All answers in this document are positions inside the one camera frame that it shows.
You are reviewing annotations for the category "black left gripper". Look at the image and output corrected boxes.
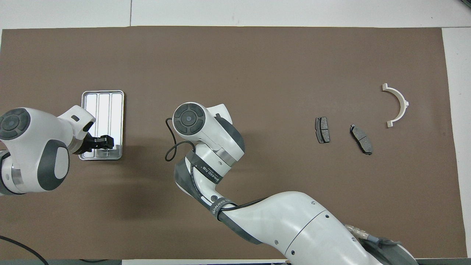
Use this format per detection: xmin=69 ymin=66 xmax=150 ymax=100
xmin=75 ymin=132 xmax=114 ymax=154

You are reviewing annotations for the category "silver metal tray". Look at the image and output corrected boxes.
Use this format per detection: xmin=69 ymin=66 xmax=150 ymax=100
xmin=78 ymin=90 xmax=125 ymax=161

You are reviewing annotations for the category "brown table mat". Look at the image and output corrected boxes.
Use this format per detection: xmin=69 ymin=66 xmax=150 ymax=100
xmin=0 ymin=26 xmax=468 ymax=260

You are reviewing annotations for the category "short grey brake pad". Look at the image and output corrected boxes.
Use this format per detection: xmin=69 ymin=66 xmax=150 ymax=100
xmin=315 ymin=117 xmax=330 ymax=144

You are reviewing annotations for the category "long grey brake pad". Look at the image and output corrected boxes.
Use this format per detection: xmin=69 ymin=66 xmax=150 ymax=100
xmin=350 ymin=124 xmax=373 ymax=155

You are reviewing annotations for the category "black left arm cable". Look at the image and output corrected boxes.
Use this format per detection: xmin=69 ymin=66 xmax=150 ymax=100
xmin=0 ymin=235 xmax=49 ymax=265

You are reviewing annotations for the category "white semicircular bracket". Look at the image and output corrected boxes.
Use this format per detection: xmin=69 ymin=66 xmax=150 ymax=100
xmin=382 ymin=83 xmax=410 ymax=128

